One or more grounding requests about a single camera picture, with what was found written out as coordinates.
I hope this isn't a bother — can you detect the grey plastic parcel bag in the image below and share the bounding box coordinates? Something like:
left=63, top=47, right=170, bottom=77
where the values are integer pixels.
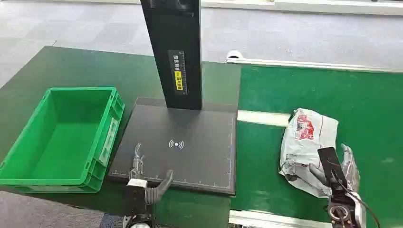
left=278, top=108, right=361, bottom=199

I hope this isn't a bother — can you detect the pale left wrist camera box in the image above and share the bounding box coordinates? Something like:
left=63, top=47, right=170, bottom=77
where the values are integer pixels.
left=126, top=178, right=148, bottom=190

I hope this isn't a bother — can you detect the white conveyor end cap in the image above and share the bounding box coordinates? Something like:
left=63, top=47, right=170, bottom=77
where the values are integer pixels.
left=226, top=50, right=244, bottom=61

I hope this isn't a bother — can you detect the short aluminium conveyor rail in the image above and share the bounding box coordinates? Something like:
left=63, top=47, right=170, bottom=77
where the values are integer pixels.
left=229, top=209, right=333, bottom=228

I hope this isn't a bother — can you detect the black scanner column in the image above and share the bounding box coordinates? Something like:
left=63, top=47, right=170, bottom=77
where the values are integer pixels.
left=140, top=0, right=203, bottom=111

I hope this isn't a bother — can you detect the black scanner base plate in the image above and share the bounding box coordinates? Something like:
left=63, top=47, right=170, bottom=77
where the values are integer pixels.
left=107, top=97, right=238, bottom=196

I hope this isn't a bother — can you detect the green plastic crate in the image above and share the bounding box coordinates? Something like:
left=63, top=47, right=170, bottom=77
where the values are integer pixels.
left=0, top=87, right=125, bottom=194

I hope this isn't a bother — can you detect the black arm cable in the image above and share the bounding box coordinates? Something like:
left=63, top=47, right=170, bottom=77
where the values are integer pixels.
left=329, top=168, right=381, bottom=228

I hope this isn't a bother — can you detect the green conveyor belt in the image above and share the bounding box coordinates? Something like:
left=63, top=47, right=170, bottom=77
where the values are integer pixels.
left=230, top=64, right=403, bottom=228

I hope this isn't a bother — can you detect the white conveyor divider strip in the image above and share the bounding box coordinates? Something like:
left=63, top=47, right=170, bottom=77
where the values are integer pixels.
left=237, top=110, right=292, bottom=128

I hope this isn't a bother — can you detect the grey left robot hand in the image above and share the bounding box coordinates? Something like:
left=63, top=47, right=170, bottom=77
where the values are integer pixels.
left=125, top=169, right=175, bottom=218

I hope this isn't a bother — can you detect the long aluminium conveyor rail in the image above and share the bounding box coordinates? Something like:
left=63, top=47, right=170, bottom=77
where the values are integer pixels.
left=226, top=57, right=403, bottom=74

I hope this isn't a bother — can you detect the black and yellow column label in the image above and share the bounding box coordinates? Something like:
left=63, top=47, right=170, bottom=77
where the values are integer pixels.
left=167, top=49, right=189, bottom=96

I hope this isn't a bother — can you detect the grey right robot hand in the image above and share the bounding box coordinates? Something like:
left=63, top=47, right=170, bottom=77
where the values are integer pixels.
left=309, top=146, right=348, bottom=198

